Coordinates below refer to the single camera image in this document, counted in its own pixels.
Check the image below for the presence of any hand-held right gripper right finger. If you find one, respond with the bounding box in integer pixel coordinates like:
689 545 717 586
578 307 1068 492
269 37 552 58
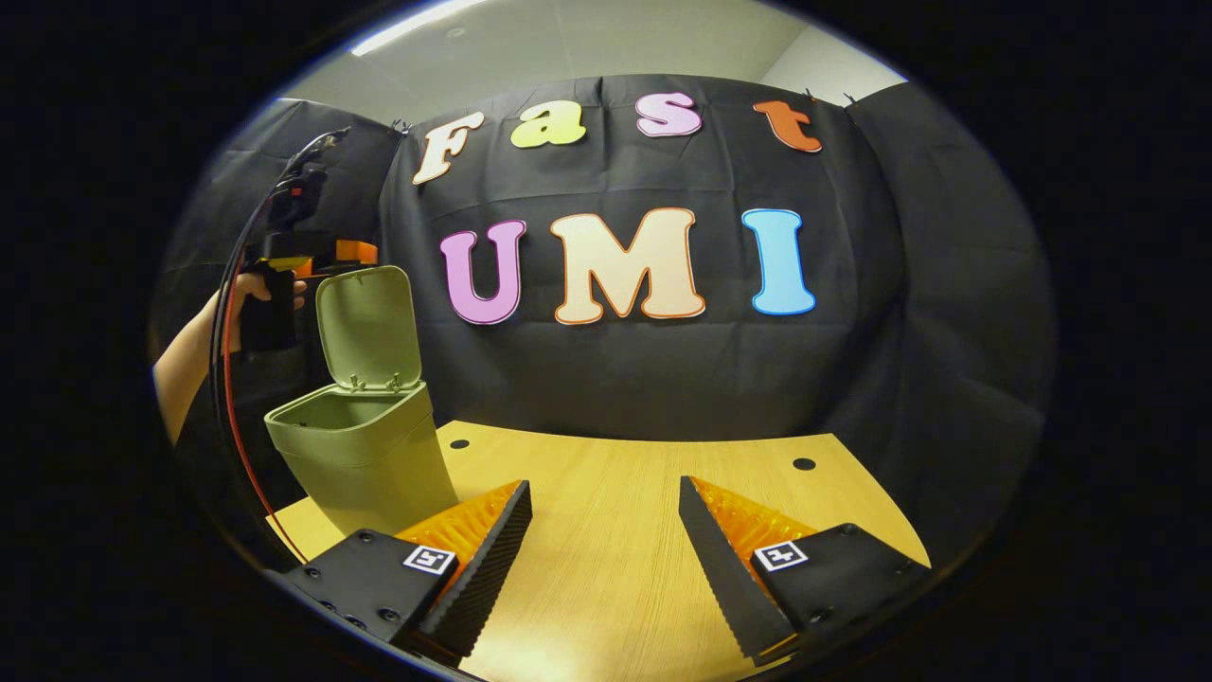
677 475 934 667

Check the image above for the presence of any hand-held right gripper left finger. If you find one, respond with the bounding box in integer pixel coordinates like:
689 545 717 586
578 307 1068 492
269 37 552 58
282 479 534 669

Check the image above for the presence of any green desktop garbage bin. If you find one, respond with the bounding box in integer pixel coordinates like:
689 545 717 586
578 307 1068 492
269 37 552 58
263 265 461 537

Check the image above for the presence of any wooden desktop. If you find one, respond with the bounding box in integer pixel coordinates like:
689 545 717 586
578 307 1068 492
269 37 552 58
265 420 935 682

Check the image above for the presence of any black backdrop cloth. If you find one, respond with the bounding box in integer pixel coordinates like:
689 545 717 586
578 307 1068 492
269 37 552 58
151 71 1057 569

